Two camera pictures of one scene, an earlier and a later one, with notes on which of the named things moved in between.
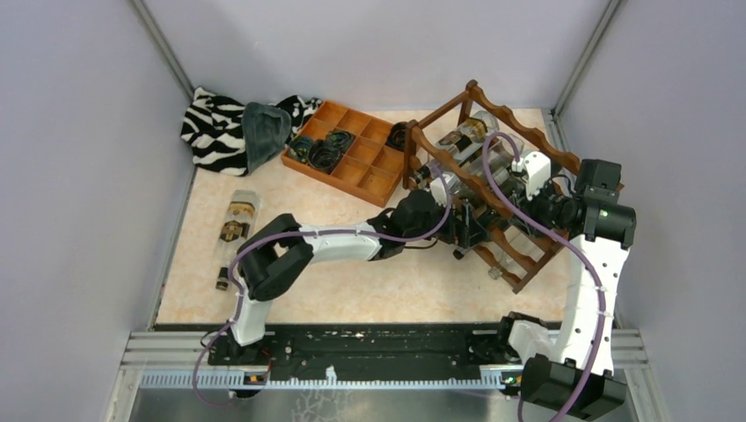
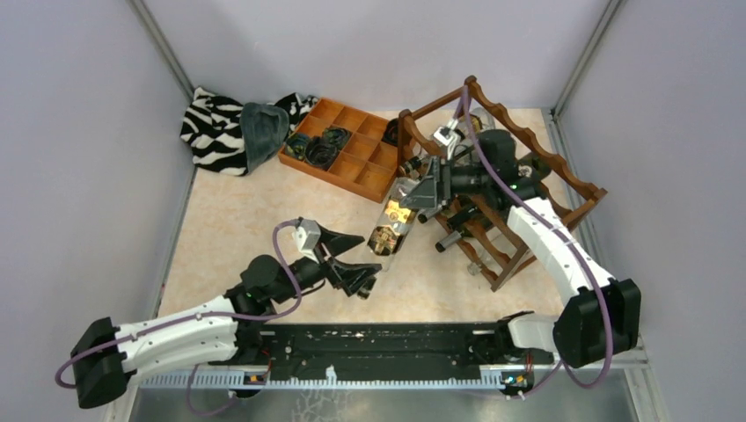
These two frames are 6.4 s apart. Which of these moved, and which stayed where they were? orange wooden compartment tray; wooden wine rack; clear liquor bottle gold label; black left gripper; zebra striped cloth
Moved: black left gripper; wooden wine rack; clear liquor bottle gold label
Stayed: zebra striped cloth; orange wooden compartment tray
